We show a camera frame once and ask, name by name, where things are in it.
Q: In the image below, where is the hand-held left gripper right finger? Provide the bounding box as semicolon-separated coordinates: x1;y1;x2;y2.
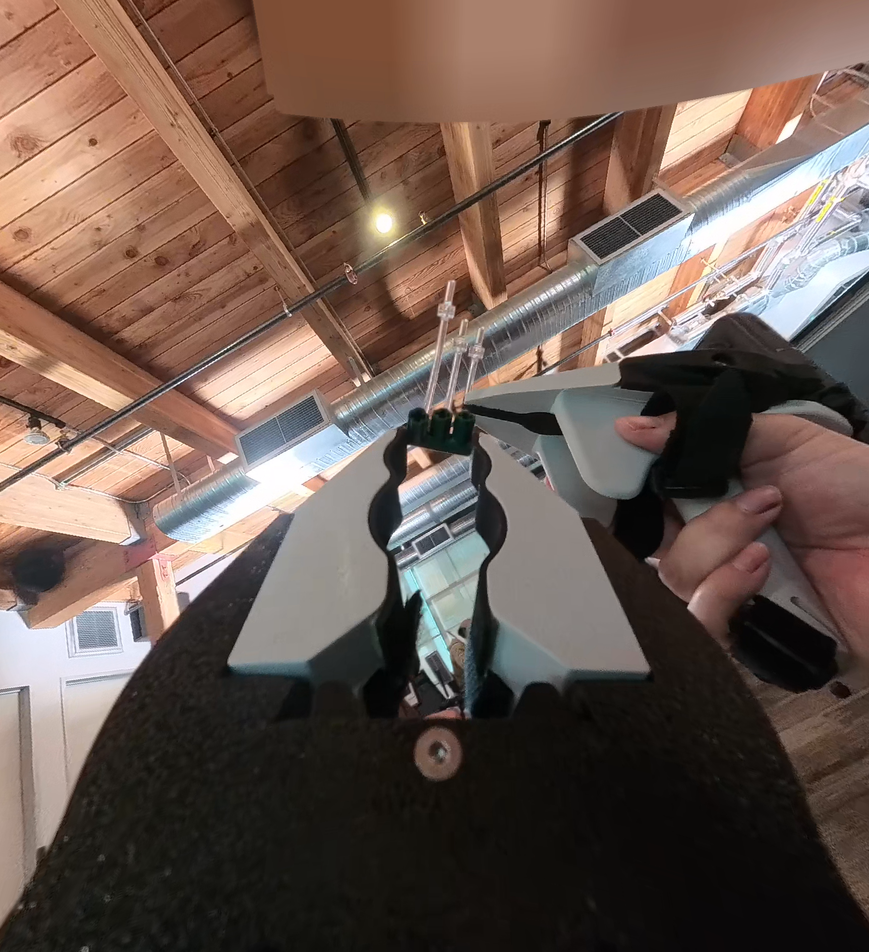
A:
466;433;652;719

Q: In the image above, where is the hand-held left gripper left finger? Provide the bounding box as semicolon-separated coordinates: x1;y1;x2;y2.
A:
226;433;424;719

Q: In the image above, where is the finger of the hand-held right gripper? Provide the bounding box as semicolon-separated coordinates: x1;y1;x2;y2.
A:
466;364;626;421
479;413;563;477

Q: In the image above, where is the clear antenna stem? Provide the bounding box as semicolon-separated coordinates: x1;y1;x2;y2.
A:
465;326;487;412

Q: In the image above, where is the green brick with clear stems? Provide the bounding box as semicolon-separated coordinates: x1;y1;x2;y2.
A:
406;281;477;456

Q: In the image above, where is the person's right hand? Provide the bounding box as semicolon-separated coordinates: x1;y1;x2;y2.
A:
616;413;869;696

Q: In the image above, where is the large black screen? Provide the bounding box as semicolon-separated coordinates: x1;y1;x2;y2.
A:
797;245;869;391

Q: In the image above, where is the black ceiling pipe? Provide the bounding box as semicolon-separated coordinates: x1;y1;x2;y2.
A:
0;112;625;518

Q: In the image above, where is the silver ventilation duct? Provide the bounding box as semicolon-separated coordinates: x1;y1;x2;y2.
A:
152;112;869;545

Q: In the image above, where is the wooden post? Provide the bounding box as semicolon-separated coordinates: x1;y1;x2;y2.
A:
135;554;182;648

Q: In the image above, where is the duct vent grille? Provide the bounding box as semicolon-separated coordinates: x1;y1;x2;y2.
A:
235;390;333;471
568;188;697;267

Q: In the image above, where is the wall vent grille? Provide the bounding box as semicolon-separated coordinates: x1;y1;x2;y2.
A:
68;606;124;657

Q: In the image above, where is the black track light rail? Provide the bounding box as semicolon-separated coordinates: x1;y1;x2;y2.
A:
0;378;72;450

